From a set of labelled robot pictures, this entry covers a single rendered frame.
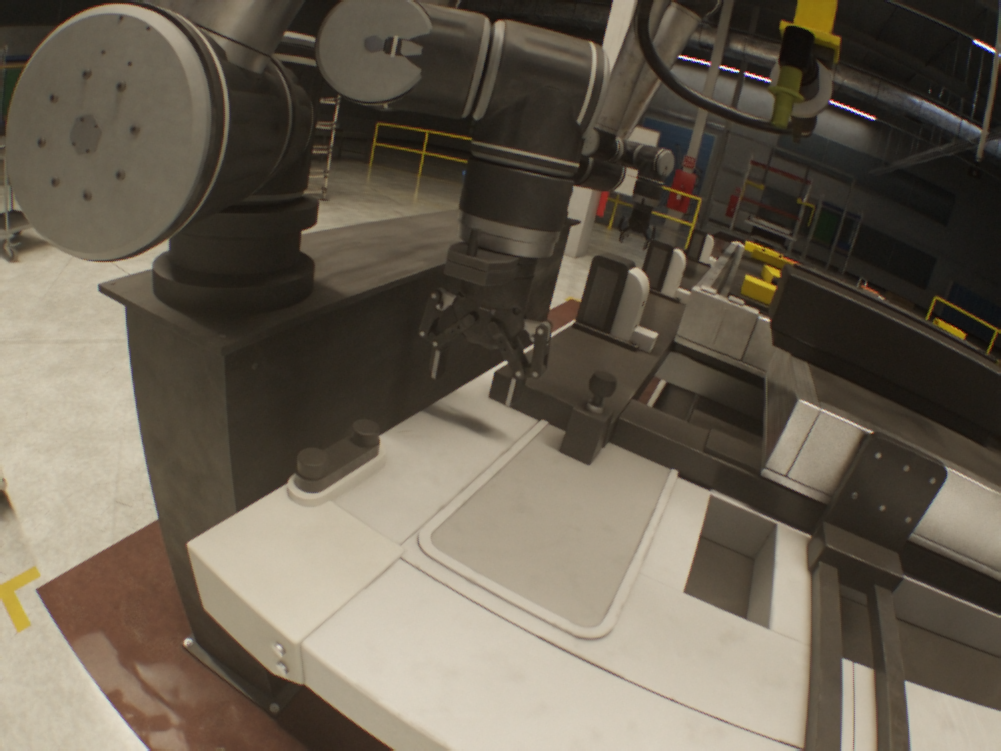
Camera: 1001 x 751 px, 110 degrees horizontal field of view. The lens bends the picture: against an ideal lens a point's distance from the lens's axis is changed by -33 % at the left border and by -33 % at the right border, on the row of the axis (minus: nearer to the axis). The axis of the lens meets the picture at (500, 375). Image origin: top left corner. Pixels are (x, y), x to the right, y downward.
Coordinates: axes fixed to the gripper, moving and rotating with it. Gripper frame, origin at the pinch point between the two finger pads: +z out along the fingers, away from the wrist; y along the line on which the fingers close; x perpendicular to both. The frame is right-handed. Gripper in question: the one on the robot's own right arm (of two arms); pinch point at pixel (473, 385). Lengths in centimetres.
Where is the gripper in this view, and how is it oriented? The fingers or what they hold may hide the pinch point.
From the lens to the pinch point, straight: 59.4
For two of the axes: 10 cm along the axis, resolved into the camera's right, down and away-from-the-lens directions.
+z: -2.1, 8.8, 4.3
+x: -3.6, 3.4, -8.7
